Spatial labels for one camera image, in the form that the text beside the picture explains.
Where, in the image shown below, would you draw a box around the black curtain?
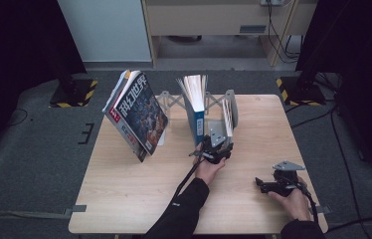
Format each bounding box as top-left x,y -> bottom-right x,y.
295,0 -> 372,182
0,0 -> 88,167

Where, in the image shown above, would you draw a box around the person's right hand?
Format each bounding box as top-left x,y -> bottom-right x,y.
268,177 -> 312,222

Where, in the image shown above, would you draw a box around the white caterpillar picture book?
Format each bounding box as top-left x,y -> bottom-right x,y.
221,98 -> 235,138

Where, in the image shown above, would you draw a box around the white panel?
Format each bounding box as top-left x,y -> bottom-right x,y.
57,0 -> 152,63

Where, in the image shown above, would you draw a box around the beige wooden desk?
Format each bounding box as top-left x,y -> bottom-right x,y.
140,0 -> 319,69

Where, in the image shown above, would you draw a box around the blue book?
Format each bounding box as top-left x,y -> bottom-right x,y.
175,74 -> 209,147

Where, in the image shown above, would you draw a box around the black floor cable loop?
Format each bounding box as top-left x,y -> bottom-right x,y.
3,108 -> 29,128

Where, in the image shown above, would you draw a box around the hand-held gripper cable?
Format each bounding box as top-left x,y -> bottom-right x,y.
292,183 -> 319,224
170,155 -> 206,207

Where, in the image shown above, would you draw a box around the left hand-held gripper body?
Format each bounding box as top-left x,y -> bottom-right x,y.
188,128 -> 234,165

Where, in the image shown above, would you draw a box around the expandable grey metal book rack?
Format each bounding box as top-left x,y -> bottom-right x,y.
155,89 -> 240,148

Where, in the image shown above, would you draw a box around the right hand-held gripper cable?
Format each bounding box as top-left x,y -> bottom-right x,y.
292,183 -> 319,224

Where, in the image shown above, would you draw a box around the dark cover magazine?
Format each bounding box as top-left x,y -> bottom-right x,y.
113,73 -> 169,157

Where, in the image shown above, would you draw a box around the stand base with yellow stripes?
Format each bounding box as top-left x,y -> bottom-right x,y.
276,76 -> 327,108
48,78 -> 98,109

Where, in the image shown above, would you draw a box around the person's left hand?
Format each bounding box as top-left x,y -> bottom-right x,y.
193,156 -> 227,186

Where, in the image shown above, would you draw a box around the left hand-held gripper cable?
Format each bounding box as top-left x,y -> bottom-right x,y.
170,155 -> 206,207

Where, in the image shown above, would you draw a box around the magazine with orange corner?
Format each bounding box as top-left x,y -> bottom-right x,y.
102,69 -> 132,113

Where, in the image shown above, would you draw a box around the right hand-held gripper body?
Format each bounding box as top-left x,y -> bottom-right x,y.
272,160 -> 306,197

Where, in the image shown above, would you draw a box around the black hanging cables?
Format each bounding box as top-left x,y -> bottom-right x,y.
266,3 -> 303,65

